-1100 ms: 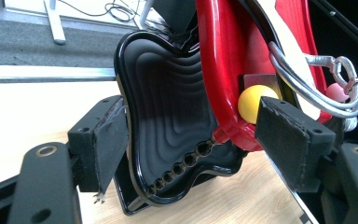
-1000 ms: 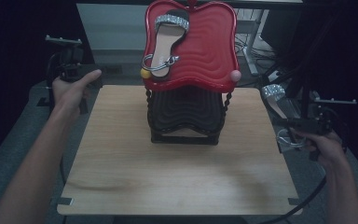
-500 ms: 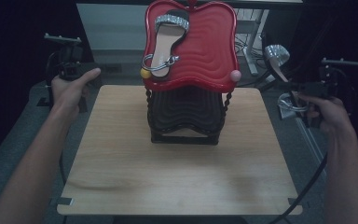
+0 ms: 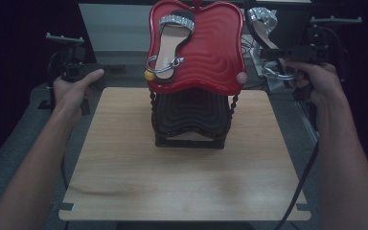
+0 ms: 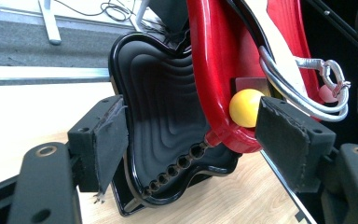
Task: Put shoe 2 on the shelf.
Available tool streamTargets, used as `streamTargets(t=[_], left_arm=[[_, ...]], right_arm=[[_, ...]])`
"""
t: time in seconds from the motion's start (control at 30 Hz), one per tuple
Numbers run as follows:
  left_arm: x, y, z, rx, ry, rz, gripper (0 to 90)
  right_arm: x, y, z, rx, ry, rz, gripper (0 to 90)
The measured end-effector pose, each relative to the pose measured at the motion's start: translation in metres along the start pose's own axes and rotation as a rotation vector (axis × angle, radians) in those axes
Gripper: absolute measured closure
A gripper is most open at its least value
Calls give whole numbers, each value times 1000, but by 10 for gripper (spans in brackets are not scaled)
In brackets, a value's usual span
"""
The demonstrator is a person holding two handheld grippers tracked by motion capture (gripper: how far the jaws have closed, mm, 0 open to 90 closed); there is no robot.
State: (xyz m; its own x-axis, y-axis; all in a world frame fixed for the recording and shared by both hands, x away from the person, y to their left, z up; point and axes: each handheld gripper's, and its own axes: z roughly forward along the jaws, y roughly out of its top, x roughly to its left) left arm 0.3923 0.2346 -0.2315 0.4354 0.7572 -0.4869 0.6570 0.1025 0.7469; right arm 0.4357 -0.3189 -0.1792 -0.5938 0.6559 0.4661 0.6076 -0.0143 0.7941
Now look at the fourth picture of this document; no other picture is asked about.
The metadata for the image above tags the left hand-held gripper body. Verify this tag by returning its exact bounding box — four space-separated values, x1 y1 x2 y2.
45 32 92 82

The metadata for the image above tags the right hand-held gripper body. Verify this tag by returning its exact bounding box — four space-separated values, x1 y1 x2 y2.
284 15 364 84

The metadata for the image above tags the black sandal with silver strap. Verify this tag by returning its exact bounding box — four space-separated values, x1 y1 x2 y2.
245 7 299 89
145 9 196 85

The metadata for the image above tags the red and black shoe rack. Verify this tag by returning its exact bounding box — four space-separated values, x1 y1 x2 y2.
144 0 247 150

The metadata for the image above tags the person's left hand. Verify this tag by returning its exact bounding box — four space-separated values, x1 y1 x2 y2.
52 68 105 120

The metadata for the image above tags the person's right hand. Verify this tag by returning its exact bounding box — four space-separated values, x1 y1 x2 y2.
283 59 348 109

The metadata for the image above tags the white metal desk leg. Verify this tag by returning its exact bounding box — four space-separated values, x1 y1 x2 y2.
248 37 269 79

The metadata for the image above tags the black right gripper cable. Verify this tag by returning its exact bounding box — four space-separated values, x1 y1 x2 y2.
271 140 321 230

